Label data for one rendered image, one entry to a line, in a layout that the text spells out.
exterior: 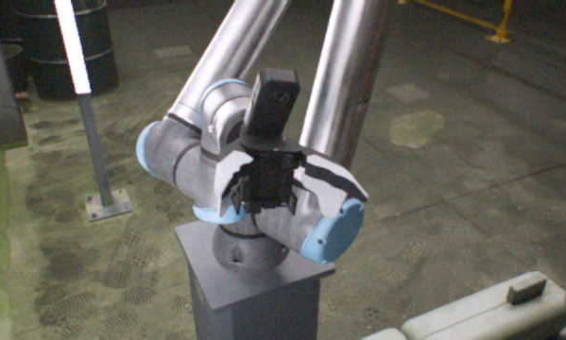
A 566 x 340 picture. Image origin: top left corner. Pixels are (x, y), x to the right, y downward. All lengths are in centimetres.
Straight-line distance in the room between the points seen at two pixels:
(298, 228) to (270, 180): 42
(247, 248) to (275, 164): 62
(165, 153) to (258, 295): 44
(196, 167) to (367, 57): 36
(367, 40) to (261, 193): 44
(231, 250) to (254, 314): 15
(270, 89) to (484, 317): 30
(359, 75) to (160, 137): 37
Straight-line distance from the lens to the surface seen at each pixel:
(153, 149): 88
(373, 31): 93
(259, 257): 117
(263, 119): 59
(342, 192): 55
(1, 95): 317
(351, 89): 93
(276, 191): 58
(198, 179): 79
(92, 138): 239
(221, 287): 116
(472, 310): 46
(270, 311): 122
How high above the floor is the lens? 147
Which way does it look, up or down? 32 degrees down
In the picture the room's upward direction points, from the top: straight up
